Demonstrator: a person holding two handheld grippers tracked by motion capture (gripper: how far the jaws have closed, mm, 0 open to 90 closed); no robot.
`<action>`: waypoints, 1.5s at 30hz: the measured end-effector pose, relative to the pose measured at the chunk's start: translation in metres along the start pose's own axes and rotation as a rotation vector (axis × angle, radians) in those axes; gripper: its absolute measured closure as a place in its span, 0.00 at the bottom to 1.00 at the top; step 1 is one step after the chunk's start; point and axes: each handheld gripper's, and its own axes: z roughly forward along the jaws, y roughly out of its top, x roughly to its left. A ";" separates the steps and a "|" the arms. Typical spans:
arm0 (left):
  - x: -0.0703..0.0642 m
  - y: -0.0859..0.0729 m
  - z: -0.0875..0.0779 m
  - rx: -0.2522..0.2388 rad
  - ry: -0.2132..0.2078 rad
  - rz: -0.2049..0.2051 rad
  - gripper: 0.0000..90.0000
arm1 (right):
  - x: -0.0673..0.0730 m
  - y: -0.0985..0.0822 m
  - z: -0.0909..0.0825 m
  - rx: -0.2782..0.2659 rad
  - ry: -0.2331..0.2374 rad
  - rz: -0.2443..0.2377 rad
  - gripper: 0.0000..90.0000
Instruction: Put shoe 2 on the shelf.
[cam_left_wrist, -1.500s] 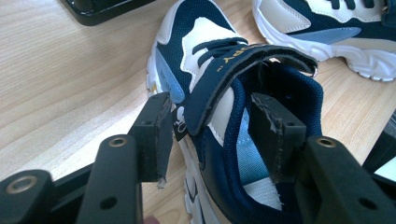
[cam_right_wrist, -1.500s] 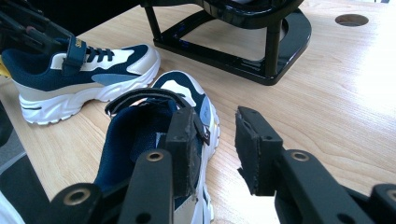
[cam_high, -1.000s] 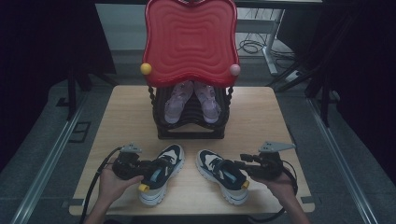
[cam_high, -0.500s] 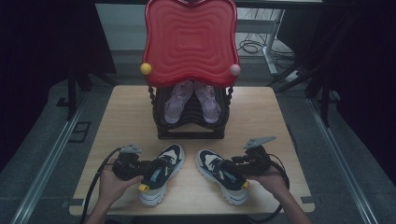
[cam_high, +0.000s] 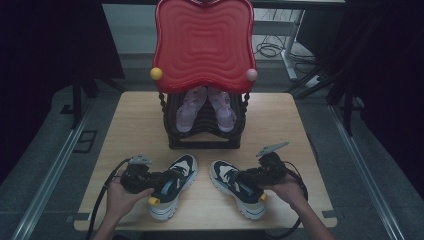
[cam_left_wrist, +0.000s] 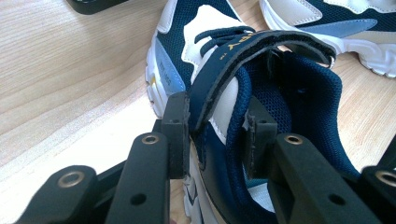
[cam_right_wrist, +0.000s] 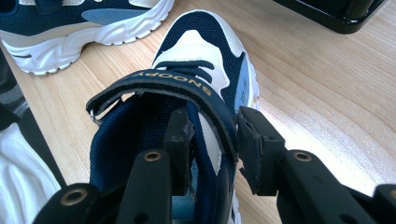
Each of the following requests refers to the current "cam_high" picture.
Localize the white desk leg frame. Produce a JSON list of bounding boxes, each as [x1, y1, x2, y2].
[[252, 9, 306, 82]]

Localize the red and black shoe rack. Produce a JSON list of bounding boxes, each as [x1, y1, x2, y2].
[[149, 0, 259, 150]]

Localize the purple child's shoe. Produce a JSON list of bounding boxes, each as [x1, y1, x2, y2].
[[207, 86, 239, 134], [175, 86, 208, 134]]

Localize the metal floor rail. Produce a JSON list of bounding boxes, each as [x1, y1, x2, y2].
[[11, 99, 95, 240], [328, 104, 406, 240]]

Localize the right hand-held gripper cable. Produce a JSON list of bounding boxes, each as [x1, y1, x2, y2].
[[266, 161, 310, 240]]

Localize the person's left hand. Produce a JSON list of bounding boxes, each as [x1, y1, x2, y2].
[[106, 173, 155, 218]]

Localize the grey tape strip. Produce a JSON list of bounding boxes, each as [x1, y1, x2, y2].
[[65, 212, 92, 223], [321, 209, 344, 220]]

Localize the navy and white sneaker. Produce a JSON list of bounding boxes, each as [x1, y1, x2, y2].
[[209, 159, 269, 221], [146, 153, 199, 222]]

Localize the black cables on floor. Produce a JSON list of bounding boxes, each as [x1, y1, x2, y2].
[[254, 34, 317, 66]]

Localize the white power strip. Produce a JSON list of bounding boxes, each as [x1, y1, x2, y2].
[[304, 75, 325, 89]]

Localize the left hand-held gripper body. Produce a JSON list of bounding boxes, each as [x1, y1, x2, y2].
[[119, 153, 156, 195]]

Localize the person's right hand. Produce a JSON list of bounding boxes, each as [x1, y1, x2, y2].
[[266, 174, 306, 211]]

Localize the black metal stand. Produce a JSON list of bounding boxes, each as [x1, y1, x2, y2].
[[59, 70, 128, 130], [284, 16, 384, 136]]

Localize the dark curtain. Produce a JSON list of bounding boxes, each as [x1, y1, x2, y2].
[[0, 0, 126, 184], [296, 0, 424, 198]]

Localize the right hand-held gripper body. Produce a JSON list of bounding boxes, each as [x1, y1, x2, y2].
[[255, 141, 290, 186]]

